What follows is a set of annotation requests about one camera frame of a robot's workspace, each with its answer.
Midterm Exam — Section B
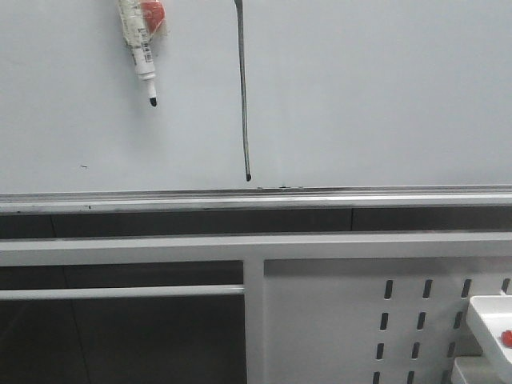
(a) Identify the red round magnet taped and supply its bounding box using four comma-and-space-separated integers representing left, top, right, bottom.
140, 0, 166, 40

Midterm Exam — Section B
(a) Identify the white whiteboard marker black tip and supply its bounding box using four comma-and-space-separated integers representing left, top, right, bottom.
117, 0, 158, 107

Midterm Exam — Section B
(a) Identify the large white whiteboard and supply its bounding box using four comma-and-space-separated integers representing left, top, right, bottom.
1, 1, 511, 194

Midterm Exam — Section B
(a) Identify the white slotted pegboard panel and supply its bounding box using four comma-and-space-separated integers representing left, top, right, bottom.
264, 257, 511, 383

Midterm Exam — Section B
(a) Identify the white plastic bin upper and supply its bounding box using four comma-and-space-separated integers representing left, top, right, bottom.
466, 294, 511, 383

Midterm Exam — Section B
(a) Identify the white plastic bin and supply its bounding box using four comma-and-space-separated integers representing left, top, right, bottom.
466, 294, 511, 383
450, 356, 504, 384

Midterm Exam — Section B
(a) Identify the white plastic bin lower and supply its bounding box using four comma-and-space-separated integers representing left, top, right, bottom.
450, 356, 504, 384

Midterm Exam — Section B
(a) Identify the small red object in bin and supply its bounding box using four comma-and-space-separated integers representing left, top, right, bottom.
501, 330, 512, 348

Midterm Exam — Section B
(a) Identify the white metal frame rack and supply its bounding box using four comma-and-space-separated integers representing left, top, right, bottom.
1, 232, 511, 383

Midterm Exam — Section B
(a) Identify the aluminium whiteboard tray rail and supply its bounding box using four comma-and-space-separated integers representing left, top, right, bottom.
1, 186, 511, 214

